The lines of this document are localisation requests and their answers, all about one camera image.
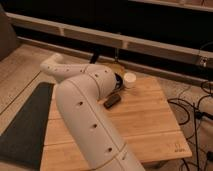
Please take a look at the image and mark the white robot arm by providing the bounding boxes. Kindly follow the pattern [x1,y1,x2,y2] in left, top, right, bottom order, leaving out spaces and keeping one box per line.
[40,53,145,171]

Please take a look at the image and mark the dark metal bowl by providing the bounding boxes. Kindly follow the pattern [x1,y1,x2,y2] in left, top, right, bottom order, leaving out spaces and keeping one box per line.
[114,73,123,91]

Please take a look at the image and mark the dark brown rectangular block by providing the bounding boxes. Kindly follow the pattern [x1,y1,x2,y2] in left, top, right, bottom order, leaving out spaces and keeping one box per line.
[104,94,121,109]

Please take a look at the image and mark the white cup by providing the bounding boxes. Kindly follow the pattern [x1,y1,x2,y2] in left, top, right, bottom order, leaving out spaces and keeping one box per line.
[124,72,136,88]

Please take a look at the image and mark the black table leg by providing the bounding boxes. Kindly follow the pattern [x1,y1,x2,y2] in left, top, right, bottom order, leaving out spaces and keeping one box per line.
[89,53,100,64]

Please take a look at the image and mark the dark floor mat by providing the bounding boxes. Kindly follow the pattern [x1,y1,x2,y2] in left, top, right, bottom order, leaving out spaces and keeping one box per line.
[0,82,54,170]

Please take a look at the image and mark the white wooden rail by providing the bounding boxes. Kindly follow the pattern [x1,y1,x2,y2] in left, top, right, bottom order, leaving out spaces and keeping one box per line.
[6,12,213,68]

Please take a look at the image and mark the black cables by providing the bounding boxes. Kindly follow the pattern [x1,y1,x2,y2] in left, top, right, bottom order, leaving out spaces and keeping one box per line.
[167,49,213,171]

